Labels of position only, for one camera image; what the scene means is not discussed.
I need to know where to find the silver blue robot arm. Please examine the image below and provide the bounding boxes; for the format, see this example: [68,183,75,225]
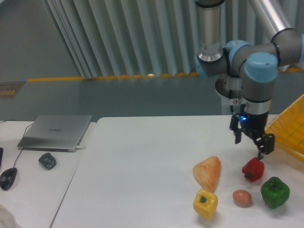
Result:
[195,0,304,159]

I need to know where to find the silver laptop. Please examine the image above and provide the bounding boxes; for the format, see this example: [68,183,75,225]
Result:
[17,115,92,152]

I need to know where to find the brown egg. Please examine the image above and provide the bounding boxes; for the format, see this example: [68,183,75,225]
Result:
[232,190,252,208]

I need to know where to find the black power adapter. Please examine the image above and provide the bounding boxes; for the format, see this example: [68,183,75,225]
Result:
[38,152,57,171]

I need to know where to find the red bell pepper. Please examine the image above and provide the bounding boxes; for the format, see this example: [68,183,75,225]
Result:
[242,157,265,182]

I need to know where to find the yellow plastic basket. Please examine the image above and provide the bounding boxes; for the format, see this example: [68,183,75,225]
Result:
[265,95,304,162]

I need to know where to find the green bell pepper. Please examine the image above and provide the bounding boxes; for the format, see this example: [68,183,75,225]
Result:
[260,177,290,209]

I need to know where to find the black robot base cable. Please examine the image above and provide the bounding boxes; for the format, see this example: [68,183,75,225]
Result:
[228,89,236,115]

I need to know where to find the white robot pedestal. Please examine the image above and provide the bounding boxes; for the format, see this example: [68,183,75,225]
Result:
[215,74,242,115]

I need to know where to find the yellow bell pepper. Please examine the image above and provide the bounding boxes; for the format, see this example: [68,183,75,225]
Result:
[193,189,218,220]

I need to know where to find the triangular orange bread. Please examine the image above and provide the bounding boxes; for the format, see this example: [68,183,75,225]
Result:
[192,156,221,193]

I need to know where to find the black phone edge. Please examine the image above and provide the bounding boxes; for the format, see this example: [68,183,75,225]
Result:
[0,147,4,169]

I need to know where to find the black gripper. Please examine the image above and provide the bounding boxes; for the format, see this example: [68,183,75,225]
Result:
[229,104,275,161]

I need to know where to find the black mouse cable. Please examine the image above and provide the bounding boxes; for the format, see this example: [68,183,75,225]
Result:
[0,120,35,170]

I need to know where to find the black computer mouse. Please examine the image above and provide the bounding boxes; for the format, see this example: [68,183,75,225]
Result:
[0,167,18,190]

